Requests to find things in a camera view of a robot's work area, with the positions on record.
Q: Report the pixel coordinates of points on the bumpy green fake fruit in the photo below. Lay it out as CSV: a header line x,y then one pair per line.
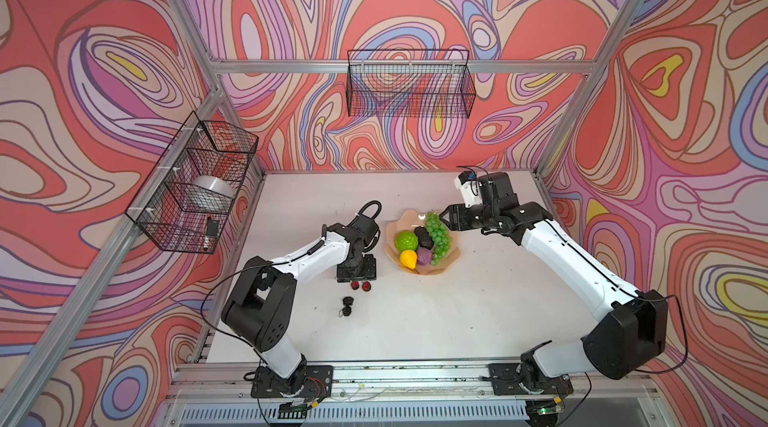
x,y
406,241

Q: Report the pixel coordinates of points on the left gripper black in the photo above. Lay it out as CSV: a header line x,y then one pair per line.
x,y
369,274

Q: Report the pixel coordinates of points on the red fake cherry pair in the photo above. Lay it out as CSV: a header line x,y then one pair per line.
x,y
365,286

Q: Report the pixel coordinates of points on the purple fake fruit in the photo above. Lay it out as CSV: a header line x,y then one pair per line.
x,y
424,256

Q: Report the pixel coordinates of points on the left black wire basket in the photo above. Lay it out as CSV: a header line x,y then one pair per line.
x,y
185,207

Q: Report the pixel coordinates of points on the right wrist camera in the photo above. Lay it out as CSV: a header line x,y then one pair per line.
x,y
468,186

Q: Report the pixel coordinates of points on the back black wire basket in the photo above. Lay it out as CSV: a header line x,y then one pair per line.
x,y
409,83

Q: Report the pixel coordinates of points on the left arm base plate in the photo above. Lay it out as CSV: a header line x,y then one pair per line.
x,y
308,382

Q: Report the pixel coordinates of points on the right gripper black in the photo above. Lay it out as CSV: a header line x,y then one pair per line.
x,y
456,217

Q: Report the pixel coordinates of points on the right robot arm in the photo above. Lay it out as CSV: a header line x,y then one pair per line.
x,y
631,324

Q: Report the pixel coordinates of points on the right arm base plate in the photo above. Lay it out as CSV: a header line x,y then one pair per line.
x,y
525,379

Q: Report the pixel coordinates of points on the yellow fake pear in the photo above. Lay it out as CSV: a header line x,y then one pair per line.
x,y
409,259

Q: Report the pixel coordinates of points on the pink scalloped fruit bowl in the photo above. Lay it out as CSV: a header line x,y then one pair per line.
x,y
408,222

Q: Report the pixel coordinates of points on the black wire basket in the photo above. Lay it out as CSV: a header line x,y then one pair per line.
x,y
409,83
185,207

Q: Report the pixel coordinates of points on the dark fake avocado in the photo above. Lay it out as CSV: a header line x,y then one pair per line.
x,y
424,238

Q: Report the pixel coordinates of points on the white roll in basket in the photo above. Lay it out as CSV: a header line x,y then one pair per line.
x,y
211,194

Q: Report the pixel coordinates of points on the green fake grape bunch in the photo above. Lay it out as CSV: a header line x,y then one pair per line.
x,y
440,236

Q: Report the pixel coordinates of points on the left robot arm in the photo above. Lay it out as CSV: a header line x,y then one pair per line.
x,y
259,307

